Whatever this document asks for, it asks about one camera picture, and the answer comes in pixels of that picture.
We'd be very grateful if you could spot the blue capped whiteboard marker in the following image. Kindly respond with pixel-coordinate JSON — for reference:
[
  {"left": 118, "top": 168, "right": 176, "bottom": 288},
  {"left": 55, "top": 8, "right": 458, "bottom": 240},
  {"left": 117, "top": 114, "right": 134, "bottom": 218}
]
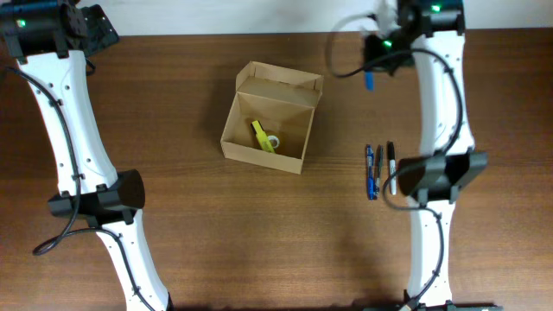
[{"left": 365, "top": 71, "right": 374, "bottom": 92}]

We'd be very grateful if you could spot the brown cardboard box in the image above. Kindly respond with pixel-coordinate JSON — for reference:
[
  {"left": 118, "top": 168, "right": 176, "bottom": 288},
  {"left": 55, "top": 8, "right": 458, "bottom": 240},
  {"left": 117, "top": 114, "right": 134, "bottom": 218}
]
[{"left": 220, "top": 61, "right": 324, "bottom": 175}]

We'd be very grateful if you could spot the yellow tape roll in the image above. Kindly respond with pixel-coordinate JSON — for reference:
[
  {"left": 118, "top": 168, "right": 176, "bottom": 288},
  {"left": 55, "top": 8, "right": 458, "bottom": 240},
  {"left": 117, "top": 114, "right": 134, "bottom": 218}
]
[{"left": 267, "top": 135, "right": 280, "bottom": 150}]

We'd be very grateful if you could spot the yellow highlighter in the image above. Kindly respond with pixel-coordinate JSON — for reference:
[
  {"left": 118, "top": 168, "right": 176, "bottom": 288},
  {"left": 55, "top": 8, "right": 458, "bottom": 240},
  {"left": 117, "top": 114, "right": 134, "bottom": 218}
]
[{"left": 251, "top": 120, "right": 275, "bottom": 154}]

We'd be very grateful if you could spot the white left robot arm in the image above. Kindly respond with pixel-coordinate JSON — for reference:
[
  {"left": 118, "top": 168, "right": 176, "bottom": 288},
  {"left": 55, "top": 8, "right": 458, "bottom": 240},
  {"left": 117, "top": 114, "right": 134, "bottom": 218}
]
[{"left": 1, "top": 0, "right": 174, "bottom": 310}]

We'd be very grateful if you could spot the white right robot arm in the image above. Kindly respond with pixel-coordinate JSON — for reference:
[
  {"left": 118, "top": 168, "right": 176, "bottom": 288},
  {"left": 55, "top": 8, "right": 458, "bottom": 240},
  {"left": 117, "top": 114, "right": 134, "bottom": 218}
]
[{"left": 364, "top": 1, "right": 488, "bottom": 310}]

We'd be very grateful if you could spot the dark grey ballpoint pen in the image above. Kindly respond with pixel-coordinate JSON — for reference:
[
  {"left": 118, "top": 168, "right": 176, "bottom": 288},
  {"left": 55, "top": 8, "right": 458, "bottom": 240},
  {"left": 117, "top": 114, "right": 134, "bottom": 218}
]
[{"left": 374, "top": 145, "right": 384, "bottom": 198}]

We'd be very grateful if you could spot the black sharpie marker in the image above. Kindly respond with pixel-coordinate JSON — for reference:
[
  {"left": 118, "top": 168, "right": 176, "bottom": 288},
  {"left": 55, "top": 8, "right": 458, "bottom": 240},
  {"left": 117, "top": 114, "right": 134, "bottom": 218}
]
[{"left": 386, "top": 142, "right": 397, "bottom": 195}]

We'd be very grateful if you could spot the blue ballpoint pen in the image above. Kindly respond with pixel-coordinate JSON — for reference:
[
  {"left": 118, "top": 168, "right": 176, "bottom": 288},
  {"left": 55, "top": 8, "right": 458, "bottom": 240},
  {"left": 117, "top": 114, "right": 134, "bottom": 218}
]
[{"left": 366, "top": 145, "right": 375, "bottom": 200}]

